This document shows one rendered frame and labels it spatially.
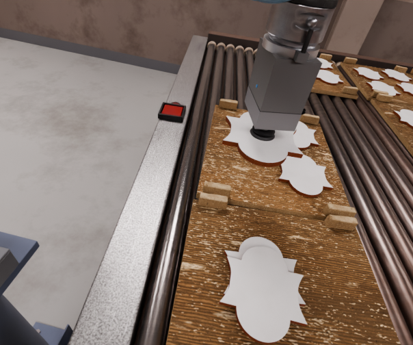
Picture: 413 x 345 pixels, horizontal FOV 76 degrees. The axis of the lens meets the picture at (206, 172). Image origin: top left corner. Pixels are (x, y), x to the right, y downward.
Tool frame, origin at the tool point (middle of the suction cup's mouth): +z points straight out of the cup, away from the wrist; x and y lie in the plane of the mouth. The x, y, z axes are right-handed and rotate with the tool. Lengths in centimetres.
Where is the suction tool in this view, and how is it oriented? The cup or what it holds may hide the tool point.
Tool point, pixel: (260, 139)
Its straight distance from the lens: 47.4
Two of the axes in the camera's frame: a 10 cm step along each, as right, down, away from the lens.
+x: -9.9, -0.4, -1.4
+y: -0.8, -6.8, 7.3
